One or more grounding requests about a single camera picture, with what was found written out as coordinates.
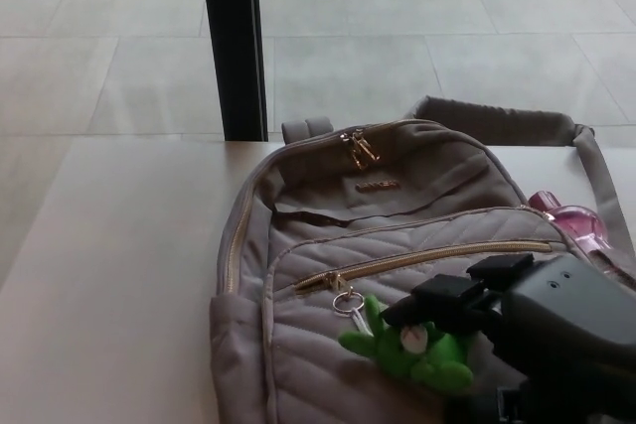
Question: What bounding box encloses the green plush bunny keychain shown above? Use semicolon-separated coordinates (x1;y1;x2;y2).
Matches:
331;291;474;390

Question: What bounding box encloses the black vertical pillar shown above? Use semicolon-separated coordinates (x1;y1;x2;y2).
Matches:
197;0;269;142

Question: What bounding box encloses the pink transparent water bottle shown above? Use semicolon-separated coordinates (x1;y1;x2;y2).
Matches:
527;190;623;276

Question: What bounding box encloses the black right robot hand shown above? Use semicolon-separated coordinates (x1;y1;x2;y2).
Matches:
380;253;636;424

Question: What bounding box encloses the grey quilted backpack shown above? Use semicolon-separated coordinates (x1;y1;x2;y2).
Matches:
208;94;636;424

